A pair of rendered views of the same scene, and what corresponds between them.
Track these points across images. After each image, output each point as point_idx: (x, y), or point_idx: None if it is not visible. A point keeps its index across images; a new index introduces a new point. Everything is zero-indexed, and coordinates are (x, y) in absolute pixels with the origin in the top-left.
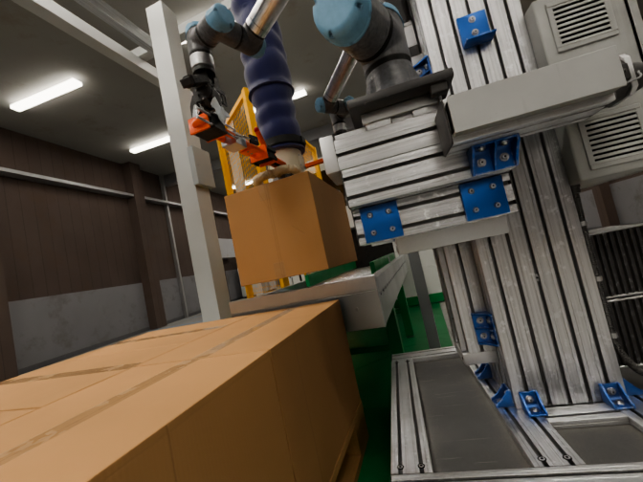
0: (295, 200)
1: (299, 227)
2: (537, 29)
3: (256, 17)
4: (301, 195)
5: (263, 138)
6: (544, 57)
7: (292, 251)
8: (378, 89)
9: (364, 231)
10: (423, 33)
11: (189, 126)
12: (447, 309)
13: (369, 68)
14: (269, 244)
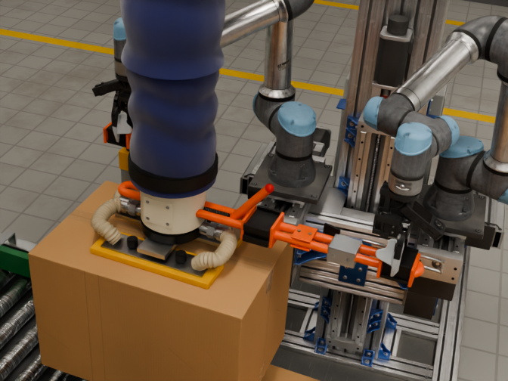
0: (283, 275)
1: (280, 306)
2: (438, 114)
3: (422, 106)
4: (287, 265)
5: (199, 169)
6: None
7: (271, 342)
8: (469, 209)
9: (435, 308)
10: (423, 112)
11: (413, 277)
12: (337, 316)
13: (466, 190)
14: (261, 349)
